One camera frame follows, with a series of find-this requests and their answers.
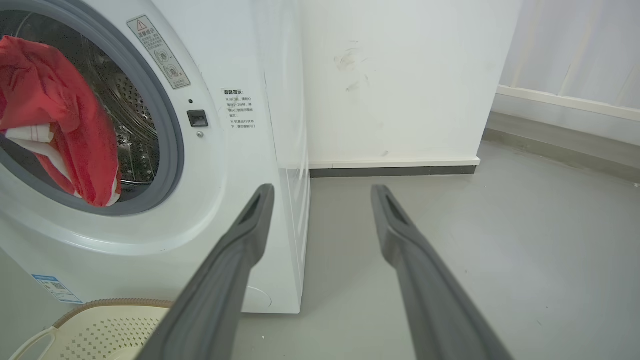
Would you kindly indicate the white front-load washing machine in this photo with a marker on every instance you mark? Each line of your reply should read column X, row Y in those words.
column 235, row 165

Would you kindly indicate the cream perforated laundry basket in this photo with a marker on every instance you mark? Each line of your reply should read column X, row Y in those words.
column 95, row 332

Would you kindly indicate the grey rubber door gasket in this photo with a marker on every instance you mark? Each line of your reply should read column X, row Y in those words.
column 167, row 125

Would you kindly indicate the blue energy label sticker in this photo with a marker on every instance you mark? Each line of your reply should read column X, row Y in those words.
column 56, row 288

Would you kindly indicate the white warning sticker with triangle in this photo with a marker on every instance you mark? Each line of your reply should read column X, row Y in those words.
column 158, row 51

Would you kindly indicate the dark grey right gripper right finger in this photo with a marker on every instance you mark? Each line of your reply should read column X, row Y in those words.
column 430, row 290

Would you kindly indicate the black door latch socket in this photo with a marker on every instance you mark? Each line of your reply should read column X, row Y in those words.
column 197, row 118

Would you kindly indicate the white curtain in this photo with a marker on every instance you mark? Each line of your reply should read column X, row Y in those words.
column 575, row 50

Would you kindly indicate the clear text sticker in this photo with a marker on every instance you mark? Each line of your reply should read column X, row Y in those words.
column 240, row 109

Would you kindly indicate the red and white garment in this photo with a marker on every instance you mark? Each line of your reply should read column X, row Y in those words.
column 55, row 115

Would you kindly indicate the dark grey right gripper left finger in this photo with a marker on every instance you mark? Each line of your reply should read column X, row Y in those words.
column 220, row 290

